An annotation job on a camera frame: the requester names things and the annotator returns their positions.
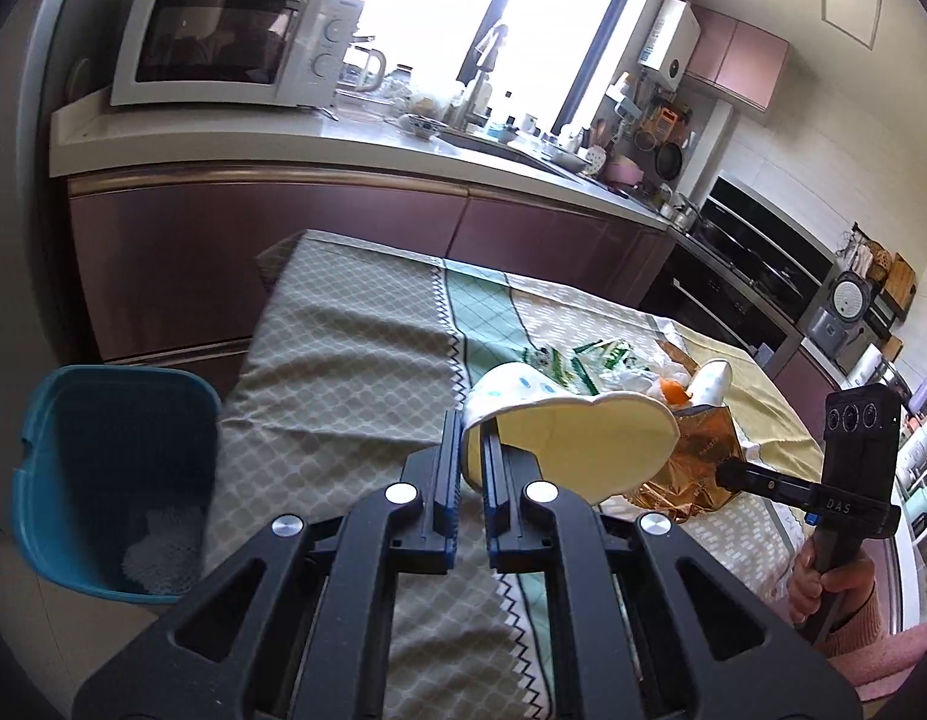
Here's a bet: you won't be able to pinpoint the glass kettle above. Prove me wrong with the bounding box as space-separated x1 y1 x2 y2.
341 37 389 95

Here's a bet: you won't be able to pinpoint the maroon base cabinets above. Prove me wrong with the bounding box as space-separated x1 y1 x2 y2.
65 165 674 392

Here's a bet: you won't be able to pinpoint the white microwave oven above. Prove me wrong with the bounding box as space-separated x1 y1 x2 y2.
109 0 359 107

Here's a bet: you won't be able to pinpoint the steel kitchen faucet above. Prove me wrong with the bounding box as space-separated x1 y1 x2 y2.
461 24 511 128

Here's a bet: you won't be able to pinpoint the person's right hand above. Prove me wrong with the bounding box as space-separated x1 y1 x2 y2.
787 540 877 625

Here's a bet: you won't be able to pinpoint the black range hood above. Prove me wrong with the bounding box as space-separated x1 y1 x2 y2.
701 174 836 323

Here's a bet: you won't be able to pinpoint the patterned tablecloth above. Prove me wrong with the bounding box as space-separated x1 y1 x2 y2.
200 229 829 720

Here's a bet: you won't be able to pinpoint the black built-in oven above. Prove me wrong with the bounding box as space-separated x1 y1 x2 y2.
639 232 796 362

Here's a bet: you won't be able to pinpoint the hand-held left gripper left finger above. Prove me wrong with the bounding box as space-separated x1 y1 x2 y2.
71 409 464 720

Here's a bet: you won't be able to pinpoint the green white wrapper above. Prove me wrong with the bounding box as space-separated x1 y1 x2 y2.
566 339 634 392

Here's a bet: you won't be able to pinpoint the wooden cutting board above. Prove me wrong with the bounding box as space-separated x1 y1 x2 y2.
883 251 919 310

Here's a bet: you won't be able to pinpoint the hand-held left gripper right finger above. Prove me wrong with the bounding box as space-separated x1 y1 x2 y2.
482 420 863 720

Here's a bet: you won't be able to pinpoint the steel kitchen sink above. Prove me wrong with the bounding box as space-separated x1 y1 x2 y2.
439 124 586 170

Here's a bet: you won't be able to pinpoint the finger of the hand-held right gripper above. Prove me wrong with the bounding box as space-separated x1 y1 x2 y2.
714 460 818 512

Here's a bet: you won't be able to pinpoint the blue plastic bin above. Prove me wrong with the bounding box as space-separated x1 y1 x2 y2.
11 365 223 607

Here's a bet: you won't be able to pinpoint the kitchen window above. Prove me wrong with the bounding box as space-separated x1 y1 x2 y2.
328 0 659 137

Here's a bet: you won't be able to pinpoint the gold foil bag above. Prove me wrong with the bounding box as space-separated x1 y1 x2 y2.
628 403 766 523

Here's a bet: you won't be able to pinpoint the pink cooking pot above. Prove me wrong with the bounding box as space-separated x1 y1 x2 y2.
604 157 646 190

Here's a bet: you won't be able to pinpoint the pink wall cabinet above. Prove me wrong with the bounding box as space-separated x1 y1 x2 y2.
684 6 791 112

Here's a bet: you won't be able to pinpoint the plain white paper cup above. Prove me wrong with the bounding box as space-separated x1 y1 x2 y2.
692 361 734 410

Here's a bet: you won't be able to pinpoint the blue dotted paper cup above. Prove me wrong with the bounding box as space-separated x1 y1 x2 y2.
461 362 682 507

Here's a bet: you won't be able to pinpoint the white water heater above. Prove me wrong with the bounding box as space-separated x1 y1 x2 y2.
637 0 702 88

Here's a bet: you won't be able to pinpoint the person's right forearm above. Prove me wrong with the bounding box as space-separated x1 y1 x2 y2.
827 562 927 700

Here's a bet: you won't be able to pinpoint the grey rice cooker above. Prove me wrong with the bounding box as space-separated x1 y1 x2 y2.
804 270 877 361

